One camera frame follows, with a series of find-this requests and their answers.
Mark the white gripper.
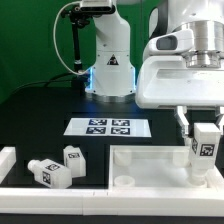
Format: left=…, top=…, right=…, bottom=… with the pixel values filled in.
left=136, top=56, right=224, bottom=138

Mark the white square tabletop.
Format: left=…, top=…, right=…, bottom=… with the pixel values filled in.
left=107, top=144, right=224, bottom=190

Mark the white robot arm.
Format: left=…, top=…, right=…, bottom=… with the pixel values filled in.
left=89, top=0, right=224, bottom=136

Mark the white U-shaped fence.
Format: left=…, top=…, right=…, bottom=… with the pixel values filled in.
left=0, top=147, right=224, bottom=218

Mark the white tag sheet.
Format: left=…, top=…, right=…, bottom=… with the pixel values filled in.
left=64, top=118, right=151, bottom=137

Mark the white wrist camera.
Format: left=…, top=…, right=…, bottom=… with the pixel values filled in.
left=143, top=29, right=194, bottom=60

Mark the black cable on table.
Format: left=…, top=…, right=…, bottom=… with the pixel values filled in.
left=7, top=73, right=88, bottom=101

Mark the black camera stand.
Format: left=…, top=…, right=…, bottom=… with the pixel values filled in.
left=60, top=0, right=115, bottom=75

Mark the white cable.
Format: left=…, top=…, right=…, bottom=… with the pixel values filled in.
left=52, top=1, right=91, bottom=78

